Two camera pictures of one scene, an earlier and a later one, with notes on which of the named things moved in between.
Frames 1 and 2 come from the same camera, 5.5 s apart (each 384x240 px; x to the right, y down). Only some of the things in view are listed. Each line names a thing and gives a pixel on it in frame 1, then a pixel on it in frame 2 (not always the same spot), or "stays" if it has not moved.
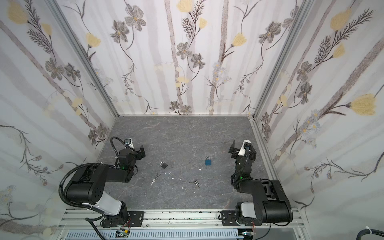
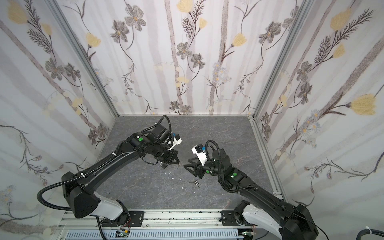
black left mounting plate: (136, 218) stays
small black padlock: (164, 165) stays
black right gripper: (238, 151) → (200, 168)
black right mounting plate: (228, 218) stays
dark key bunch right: (196, 183) stays
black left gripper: (139, 152) → (167, 154)
